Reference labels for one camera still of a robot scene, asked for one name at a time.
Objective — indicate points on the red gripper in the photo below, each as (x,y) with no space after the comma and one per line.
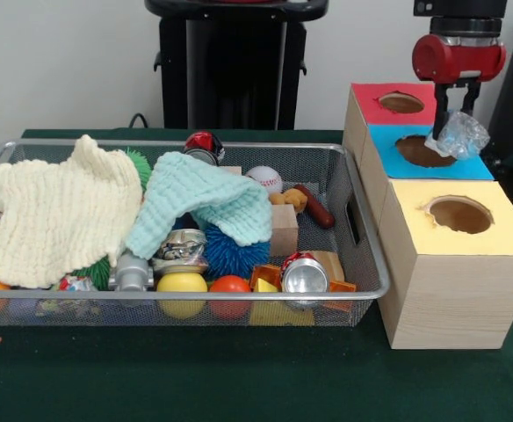
(458,60)

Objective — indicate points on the blue spiky ball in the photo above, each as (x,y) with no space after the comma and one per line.
(234,257)

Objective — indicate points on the crushed printed can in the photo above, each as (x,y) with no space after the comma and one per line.
(180,249)

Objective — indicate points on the yellow ball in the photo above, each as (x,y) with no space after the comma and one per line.
(182,286)

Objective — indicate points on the wooden box with three holes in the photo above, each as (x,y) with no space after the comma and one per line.
(454,281)

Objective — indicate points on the clear mesh bin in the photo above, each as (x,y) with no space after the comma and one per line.
(366,272)

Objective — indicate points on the red orange ball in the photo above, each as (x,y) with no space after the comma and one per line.
(230,286)

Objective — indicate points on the red silver soda can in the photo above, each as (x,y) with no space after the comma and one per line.
(304,276)

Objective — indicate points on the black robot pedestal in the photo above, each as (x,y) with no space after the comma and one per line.
(234,66)

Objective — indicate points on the cream knitted cloth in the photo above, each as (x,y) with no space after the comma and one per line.
(59,215)

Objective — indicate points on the mint green cloth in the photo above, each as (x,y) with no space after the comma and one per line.
(199,198)

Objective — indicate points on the red black can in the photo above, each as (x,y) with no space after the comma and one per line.
(205,142)

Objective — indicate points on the crushed clear plastic bottle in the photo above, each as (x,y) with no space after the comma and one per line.
(463,136)

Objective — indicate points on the white baseball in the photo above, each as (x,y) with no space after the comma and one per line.
(265,179)

